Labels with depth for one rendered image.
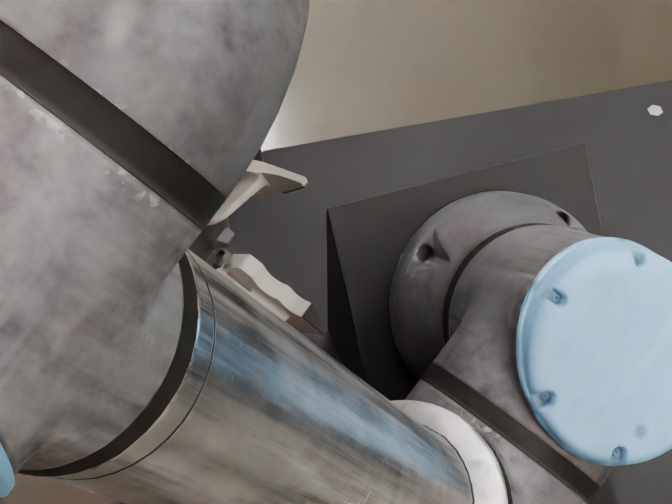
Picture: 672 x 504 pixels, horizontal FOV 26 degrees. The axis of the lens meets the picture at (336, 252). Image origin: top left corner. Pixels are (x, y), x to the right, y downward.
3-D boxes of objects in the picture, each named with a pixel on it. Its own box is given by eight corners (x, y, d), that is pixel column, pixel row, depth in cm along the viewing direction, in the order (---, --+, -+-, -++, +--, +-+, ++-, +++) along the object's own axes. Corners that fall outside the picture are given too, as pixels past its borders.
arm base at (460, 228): (579, 168, 124) (629, 175, 115) (617, 381, 127) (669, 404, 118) (369, 219, 120) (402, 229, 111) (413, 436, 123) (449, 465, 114)
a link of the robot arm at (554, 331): (665, 299, 117) (781, 334, 100) (538, 471, 116) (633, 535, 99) (526, 183, 113) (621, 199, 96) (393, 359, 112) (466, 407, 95)
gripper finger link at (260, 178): (272, 229, 95) (189, 256, 102) (316, 173, 98) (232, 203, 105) (243, 193, 94) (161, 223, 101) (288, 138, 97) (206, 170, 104)
